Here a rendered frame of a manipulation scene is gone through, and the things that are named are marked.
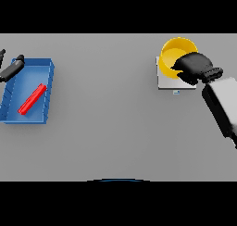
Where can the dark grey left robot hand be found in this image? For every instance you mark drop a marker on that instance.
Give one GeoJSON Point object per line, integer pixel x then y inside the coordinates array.
{"type": "Point", "coordinates": [11, 69]}

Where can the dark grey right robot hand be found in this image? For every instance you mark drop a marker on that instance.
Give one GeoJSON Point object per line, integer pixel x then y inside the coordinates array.
{"type": "Point", "coordinates": [194, 66]}

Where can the yellow bowl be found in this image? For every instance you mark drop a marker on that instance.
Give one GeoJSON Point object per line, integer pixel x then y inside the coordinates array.
{"type": "Point", "coordinates": [174, 55]}

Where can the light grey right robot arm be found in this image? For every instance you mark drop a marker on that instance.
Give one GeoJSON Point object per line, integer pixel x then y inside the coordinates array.
{"type": "Point", "coordinates": [223, 106]}

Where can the pale square measuring scale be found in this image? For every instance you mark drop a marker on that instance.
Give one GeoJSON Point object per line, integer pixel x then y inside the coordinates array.
{"type": "Point", "coordinates": [168, 82]}

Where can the red beaker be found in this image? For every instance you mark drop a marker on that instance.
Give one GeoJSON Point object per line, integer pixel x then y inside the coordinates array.
{"type": "Point", "coordinates": [32, 99]}

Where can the blue tray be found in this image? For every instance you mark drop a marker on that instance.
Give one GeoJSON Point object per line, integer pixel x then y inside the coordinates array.
{"type": "Point", "coordinates": [27, 81]}

